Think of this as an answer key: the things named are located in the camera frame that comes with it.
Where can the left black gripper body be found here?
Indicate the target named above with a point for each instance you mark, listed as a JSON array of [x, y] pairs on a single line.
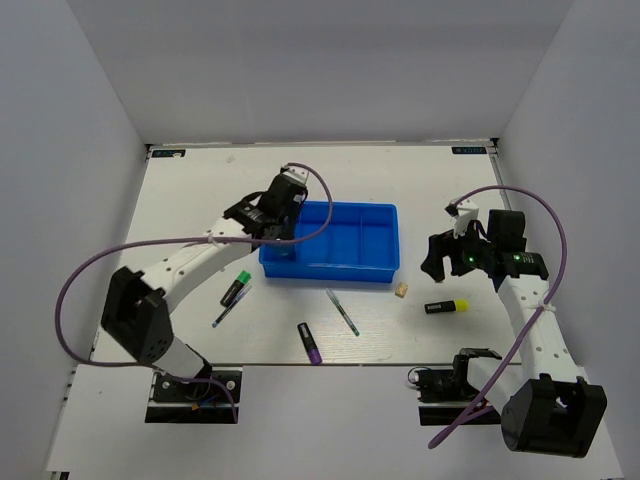
[[289, 224]]

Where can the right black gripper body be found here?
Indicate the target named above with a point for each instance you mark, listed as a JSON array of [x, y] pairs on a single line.
[[468, 253]]

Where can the yellow cap black highlighter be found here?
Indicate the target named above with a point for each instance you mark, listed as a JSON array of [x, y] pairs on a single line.
[[448, 306]]

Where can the green cap black highlighter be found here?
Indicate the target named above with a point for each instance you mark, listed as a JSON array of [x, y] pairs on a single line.
[[235, 288]]

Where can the blue ink pen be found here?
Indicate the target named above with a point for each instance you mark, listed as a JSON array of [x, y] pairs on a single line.
[[233, 304]]

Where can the green ink pen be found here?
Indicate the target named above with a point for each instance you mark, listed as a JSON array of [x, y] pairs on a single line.
[[336, 302]]

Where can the purple cap black highlighter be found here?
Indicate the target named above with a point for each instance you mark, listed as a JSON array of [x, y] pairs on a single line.
[[309, 344]]

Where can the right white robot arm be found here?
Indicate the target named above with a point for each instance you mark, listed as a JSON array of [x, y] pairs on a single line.
[[545, 404]]

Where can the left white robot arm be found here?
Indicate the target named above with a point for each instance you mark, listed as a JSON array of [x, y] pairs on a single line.
[[138, 304]]

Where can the small cork cube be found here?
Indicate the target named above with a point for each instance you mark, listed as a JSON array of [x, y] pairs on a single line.
[[401, 290]]

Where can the blue plastic divided bin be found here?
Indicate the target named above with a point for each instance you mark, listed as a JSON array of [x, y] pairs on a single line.
[[361, 244]]

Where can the right corner table label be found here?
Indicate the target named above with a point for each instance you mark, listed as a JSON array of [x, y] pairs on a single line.
[[469, 150]]

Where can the corner table label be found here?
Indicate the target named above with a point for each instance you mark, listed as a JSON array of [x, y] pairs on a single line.
[[168, 153], [469, 150]]

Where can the left corner table label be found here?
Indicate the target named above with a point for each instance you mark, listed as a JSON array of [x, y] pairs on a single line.
[[168, 153]]

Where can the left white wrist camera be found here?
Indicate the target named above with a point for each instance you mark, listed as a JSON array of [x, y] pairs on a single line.
[[295, 173]]

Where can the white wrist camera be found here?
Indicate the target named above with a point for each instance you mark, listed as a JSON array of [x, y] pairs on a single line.
[[464, 213], [295, 173]]

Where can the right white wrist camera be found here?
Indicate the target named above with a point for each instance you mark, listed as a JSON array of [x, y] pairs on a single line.
[[464, 213]]

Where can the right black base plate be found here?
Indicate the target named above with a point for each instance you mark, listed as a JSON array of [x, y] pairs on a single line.
[[444, 393]]

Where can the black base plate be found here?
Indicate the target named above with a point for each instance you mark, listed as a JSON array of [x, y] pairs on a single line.
[[171, 402], [444, 393]]

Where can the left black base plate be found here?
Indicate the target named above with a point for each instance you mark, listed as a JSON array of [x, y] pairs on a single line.
[[171, 402]]

